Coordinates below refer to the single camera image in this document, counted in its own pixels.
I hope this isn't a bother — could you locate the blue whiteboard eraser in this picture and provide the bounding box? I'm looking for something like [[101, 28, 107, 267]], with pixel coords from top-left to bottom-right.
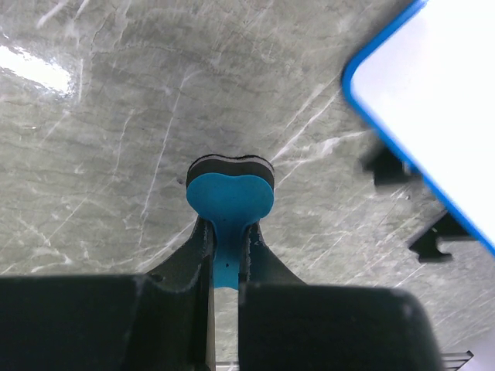
[[186, 154, 275, 290]]

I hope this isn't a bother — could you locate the black whiteboard stand foot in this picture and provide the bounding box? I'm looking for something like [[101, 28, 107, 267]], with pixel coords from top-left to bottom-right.
[[360, 146, 421, 187], [407, 209, 474, 264]]

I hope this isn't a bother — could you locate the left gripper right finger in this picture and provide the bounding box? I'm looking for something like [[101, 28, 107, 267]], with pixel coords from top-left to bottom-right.
[[238, 223, 443, 370]]

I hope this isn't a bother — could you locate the blue-framed small whiteboard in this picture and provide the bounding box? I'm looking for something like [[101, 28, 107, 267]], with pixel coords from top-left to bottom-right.
[[342, 1, 494, 250]]

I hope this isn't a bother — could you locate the left black whiteboard stand foot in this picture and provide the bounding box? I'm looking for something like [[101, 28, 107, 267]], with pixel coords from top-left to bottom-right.
[[360, 146, 421, 187]]

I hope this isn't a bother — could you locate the right black whiteboard stand foot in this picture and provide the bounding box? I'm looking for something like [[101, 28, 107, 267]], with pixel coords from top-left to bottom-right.
[[407, 209, 474, 264]]

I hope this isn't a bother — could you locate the aluminium mounting rail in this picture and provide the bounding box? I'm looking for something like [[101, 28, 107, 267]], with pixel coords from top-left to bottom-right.
[[442, 351, 473, 371]]

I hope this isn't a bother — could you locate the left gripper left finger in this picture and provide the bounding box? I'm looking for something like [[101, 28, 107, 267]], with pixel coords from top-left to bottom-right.
[[1, 219, 215, 370]]

